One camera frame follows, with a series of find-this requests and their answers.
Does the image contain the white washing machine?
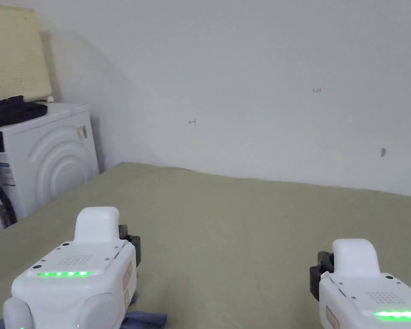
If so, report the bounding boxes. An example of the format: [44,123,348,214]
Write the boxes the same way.
[0,96,101,233]

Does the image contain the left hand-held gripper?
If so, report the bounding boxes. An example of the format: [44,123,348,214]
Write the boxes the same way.
[2,206,142,329]

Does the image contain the dark blue garment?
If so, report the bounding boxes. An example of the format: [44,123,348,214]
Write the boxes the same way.
[0,297,167,329]

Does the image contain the bed with pale green sheet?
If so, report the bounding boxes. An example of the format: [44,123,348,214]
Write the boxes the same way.
[0,162,411,329]

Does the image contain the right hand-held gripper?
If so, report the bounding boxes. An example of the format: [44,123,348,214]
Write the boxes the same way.
[309,238,411,329]

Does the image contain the pale yellow foam board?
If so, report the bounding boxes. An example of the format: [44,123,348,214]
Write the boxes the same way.
[0,7,54,102]

